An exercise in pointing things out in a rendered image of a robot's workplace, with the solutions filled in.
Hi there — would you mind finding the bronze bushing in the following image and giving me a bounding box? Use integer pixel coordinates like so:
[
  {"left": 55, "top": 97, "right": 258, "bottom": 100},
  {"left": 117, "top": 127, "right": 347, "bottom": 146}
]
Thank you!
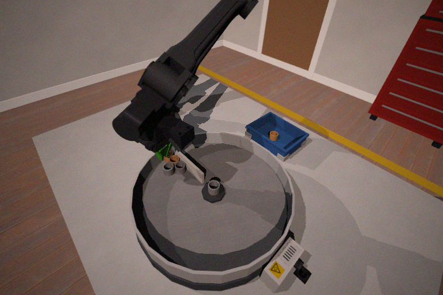
[
  {"left": 169, "top": 155, "right": 180, "bottom": 165},
  {"left": 164, "top": 150, "right": 174, "bottom": 162},
  {"left": 269, "top": 131, "right": 278, "bottom": 141}
]

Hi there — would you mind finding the grey metal bushing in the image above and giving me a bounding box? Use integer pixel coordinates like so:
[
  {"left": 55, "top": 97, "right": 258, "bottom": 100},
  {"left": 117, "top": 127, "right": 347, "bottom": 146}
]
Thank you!
[
  {"left": 162, "top": 162, "right": 175, "bottom": 176},
  {"left": 175, "top": 161, "right": 186, "bottom": 175},
  {"left": 208, "top": 180, "right": 220, "bottom": 196}
]

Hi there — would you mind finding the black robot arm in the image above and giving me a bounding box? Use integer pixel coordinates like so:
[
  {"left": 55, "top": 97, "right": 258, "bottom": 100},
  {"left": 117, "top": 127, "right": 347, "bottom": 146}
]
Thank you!
[{"left": 112, "top": 0, "right": 259, "bottom": 152}]

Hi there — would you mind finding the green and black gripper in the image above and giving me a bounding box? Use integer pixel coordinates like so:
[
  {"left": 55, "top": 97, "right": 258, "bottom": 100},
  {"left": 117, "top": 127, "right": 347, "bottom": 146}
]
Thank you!
[{"left": 135, "top": 113, "right": 173, "bottom": 161}]

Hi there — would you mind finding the blue crate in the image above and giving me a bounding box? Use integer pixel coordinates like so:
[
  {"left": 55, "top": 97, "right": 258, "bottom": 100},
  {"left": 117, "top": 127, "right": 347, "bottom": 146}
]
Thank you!
[{"left": 246, "top": 112, "right": 309, "bottom": 162}]

